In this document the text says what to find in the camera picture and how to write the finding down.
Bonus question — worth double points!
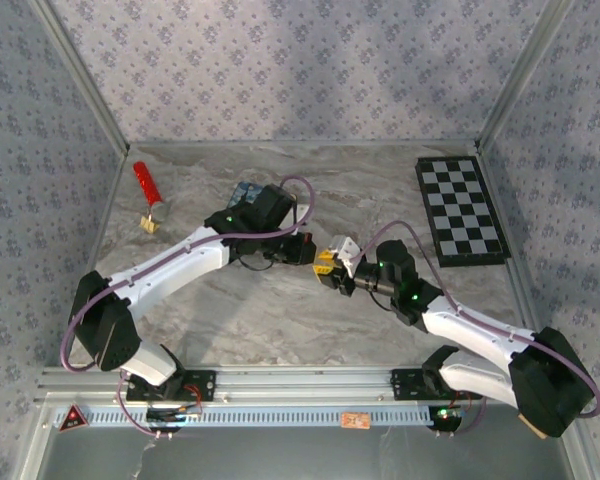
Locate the starry night print box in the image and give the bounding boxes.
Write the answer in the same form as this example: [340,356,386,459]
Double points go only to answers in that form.
[228,181,264,209]

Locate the black grey chessboard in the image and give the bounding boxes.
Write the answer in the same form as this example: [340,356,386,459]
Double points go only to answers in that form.
[413,156,512,269]

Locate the red glitter cylinder silver cap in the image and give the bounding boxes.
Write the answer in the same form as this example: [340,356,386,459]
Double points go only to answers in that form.
[132,160,172,221]

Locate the small wooden block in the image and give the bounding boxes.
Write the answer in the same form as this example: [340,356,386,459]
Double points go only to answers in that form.
[518,412,549,440]

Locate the red triangle warning sticker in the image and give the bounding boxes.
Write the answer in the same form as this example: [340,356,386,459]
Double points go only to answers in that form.
[57,403,90,430]

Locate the thin black right gripper cable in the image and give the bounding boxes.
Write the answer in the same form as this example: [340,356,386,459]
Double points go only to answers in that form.
[368,290,397,312]

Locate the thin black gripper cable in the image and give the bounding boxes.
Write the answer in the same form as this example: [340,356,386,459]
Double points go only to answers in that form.
[368,290,397,312]
[237,253,277,273]

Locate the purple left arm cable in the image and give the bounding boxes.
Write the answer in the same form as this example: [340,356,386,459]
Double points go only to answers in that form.
[60,174,317,374]

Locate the thin black left gripper cable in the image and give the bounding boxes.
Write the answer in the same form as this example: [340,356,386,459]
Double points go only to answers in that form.
[237,253,277,273]

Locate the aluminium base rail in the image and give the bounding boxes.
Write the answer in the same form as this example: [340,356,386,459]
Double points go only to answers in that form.
[37,367,481,402]

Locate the white slotted cable duct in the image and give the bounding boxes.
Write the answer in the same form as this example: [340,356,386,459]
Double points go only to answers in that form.
[54,404,434,429]

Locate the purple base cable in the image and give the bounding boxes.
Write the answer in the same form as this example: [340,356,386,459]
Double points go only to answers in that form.
[116,372,174,439]
[437,392,489,437]

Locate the metal frame post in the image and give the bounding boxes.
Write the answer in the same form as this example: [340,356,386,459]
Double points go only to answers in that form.
[474,0,576,151]
[29,0,131,154]

